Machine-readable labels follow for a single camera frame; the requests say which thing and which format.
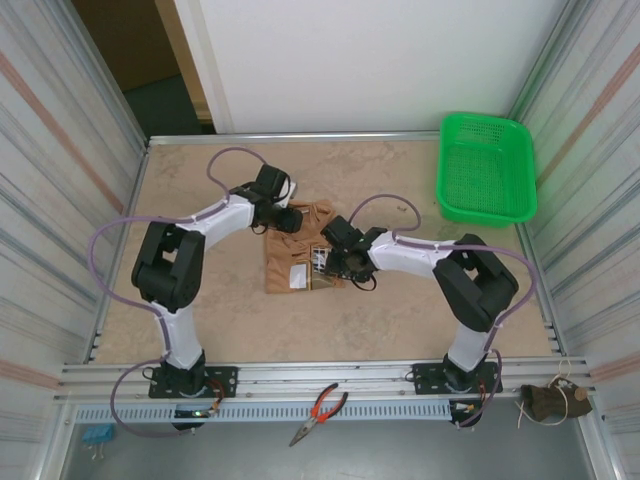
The tan t-shirt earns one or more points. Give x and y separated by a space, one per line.
280 260

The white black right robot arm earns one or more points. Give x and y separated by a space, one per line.
475 285

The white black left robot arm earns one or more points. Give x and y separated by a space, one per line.
170 265

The green plastic basket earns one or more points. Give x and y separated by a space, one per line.
485 170

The small circuit board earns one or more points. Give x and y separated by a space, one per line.
465 410
195 414

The brown wooden door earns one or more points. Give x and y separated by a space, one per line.
125 40

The blue binder clip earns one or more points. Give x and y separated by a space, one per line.
97 434

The aluminium mounting rail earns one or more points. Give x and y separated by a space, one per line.
325 372

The beige door frame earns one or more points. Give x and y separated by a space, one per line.
192 65

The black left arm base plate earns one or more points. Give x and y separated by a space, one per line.
222 380

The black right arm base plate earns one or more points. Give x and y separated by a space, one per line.
430 380

